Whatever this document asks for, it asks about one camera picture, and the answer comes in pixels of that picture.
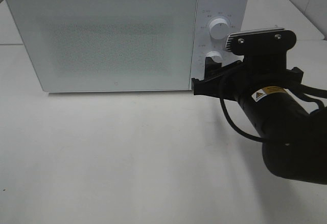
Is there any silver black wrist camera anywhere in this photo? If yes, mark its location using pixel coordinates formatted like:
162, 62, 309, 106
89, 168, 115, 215
224, 28, 297, 69

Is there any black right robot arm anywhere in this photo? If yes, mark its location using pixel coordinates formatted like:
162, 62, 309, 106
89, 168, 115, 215
192, 56, 326, 184

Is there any upper white power knob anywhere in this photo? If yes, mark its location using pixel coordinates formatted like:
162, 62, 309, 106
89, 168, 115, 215
208, 17, 230, 40

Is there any white timer knob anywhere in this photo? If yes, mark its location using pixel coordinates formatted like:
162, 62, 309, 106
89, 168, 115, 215
205, 51, 223, 63

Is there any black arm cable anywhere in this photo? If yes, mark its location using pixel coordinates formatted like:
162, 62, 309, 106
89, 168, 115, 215
219, 76, 327, 143

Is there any white microwave door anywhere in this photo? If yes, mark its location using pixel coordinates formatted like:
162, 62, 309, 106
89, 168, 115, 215
7, 0, 197, 92

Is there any white microwave oven body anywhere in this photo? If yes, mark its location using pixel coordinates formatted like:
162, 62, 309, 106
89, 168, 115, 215
4, 0, 249, 96

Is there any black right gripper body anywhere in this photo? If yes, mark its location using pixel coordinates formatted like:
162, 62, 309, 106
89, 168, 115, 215
192, 55, 303, 102

